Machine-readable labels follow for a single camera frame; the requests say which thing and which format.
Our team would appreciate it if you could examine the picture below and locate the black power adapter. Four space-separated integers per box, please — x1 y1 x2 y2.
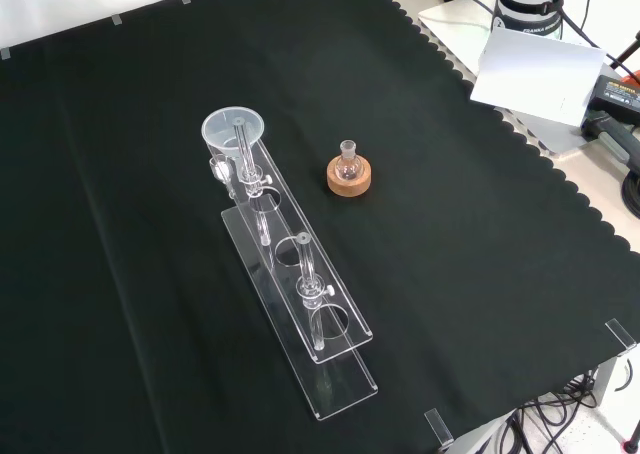
581 74 640 126

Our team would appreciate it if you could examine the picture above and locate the grey metal base plate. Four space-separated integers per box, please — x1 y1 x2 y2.
417 0 604 156

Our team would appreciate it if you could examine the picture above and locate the clear plastic funnel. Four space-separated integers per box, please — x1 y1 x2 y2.
201 105 266 176

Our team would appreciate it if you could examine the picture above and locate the small glass weighing funnel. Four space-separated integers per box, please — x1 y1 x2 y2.
209 155 236 199

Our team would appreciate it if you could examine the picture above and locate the cork ring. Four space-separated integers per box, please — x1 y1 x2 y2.
326 156 375 197

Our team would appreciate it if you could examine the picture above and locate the clear bench edge clip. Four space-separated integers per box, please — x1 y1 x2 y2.
423 408 455 449
604 318 639 358

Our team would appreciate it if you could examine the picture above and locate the small round-bottom glass flask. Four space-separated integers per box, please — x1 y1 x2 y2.
335 140 362 183

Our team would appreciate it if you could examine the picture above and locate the black tripod leg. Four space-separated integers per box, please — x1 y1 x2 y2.
607 31 640 83

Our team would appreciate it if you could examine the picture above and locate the black stop button cable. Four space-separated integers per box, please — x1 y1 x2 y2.
452 0 504 25

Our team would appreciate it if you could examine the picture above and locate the clear acrylic funnel stand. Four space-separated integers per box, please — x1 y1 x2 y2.
219 117 380 422

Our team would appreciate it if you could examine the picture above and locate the black floor cable bundle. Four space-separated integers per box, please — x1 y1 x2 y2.
492 366 634 454

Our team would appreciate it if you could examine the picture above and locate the black bench cloth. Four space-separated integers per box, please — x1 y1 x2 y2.
0 0 640 454

